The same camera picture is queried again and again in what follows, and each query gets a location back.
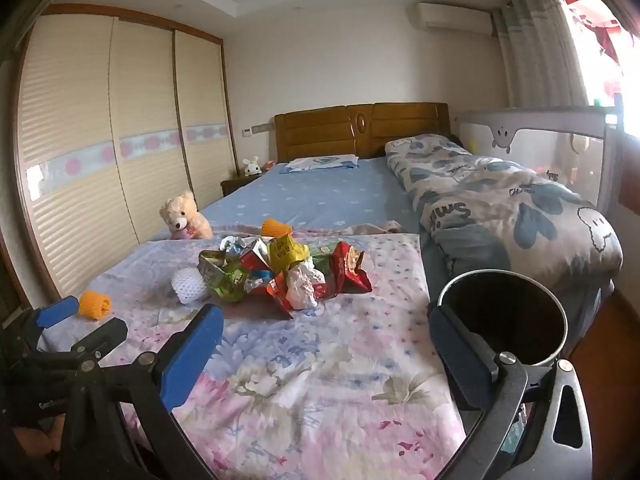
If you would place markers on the yellow snack bag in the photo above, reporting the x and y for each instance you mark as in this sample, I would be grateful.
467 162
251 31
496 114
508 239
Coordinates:
285 254

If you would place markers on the blue white pillow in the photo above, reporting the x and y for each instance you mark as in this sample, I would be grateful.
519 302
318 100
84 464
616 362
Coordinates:
320 162

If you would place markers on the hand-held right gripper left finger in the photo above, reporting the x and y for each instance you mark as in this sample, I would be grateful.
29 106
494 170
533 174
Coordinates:
192 355

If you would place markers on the red snack bag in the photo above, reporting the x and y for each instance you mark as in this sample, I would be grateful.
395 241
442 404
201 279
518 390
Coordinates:
350 270

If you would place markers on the person's left hand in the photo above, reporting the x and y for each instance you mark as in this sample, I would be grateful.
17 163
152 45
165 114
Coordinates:
32 442

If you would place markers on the red snack packet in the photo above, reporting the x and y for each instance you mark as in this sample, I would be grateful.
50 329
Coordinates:
275 297

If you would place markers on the red hanging cloth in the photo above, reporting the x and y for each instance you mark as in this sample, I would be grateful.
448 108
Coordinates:
595 20

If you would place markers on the grey mesh bed rail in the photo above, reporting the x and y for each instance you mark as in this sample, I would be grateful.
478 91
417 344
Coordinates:
530 142

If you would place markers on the teal printed box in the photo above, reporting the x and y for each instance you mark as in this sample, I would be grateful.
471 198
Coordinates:
511 435

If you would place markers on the white bunny toy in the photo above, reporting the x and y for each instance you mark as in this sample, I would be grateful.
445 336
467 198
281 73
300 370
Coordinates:
251 167

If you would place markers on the red brown drawer cabinet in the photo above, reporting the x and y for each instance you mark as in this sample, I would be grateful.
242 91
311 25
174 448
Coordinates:
631 180

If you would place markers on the cream teddy bear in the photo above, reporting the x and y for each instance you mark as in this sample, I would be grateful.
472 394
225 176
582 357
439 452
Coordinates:
175 210

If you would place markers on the orange foam fruit net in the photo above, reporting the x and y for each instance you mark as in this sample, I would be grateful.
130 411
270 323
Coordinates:
95 305
276 226

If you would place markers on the white tissue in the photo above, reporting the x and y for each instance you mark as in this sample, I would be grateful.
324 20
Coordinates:
302 285

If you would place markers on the bed with blue sheet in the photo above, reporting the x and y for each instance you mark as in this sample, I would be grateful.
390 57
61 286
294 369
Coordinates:
310 195

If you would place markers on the cream sliding door wardrobe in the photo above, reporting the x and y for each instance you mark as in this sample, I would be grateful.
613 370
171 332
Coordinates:
75 110

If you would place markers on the dark wooden nightstand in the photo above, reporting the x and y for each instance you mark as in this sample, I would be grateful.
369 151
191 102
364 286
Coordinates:
232 186

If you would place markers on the grey dotted curtain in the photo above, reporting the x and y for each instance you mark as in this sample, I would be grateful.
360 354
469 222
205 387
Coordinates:
542 45

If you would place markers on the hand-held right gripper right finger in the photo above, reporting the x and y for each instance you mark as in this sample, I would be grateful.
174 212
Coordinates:
460 360

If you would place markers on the green snack packet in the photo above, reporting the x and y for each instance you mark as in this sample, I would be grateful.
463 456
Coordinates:
220 274

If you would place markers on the wooden headboard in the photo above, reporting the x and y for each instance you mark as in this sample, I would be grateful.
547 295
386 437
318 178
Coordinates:
325 135

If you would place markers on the grey quilt with blue hearts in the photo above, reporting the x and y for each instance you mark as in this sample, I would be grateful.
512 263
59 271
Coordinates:
500 195

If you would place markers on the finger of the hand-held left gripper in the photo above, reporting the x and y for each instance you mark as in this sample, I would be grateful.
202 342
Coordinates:
102 338
56 310

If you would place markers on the black round trash bin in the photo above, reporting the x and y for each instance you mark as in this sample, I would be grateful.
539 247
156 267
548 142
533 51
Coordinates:
505 310

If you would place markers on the white wall air conditioner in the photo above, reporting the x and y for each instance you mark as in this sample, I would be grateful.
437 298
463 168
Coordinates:
452 17

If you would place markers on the green snack bag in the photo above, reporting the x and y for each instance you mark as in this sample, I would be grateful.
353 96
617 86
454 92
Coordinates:
322 251

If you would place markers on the white foam fruit net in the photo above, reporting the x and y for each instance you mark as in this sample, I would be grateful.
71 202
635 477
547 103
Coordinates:
188 286

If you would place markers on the beige pink cloth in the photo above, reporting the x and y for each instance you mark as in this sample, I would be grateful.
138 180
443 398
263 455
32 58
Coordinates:
390 226

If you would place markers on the floral pink blanket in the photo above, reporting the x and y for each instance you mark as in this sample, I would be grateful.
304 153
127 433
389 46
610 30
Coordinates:
325 360

